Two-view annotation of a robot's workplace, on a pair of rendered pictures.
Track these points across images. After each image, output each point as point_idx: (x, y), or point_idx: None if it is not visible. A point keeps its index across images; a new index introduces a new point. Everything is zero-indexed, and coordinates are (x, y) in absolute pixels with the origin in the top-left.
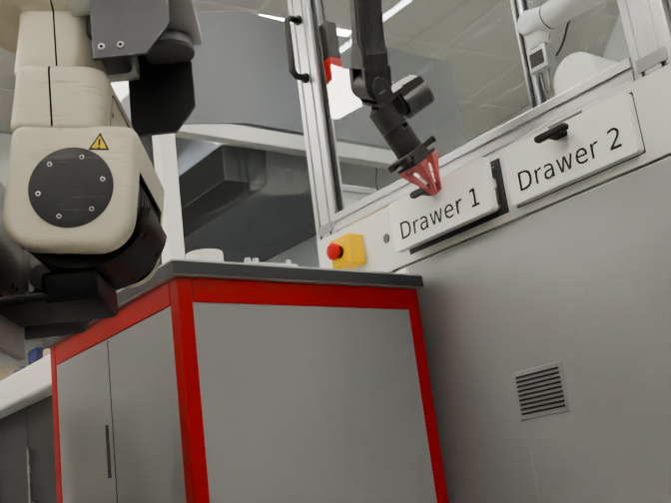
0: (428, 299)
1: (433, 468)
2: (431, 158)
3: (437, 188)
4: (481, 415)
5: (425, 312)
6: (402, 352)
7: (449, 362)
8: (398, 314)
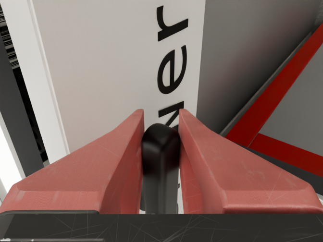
0: (204, 124)
1: (316, 48)
2: (111, 192)
3: (143, 129)
4: (285, 0)
5: (212, 124)
6: (304, 108)
7: (251, 61)
8: (284, 137)
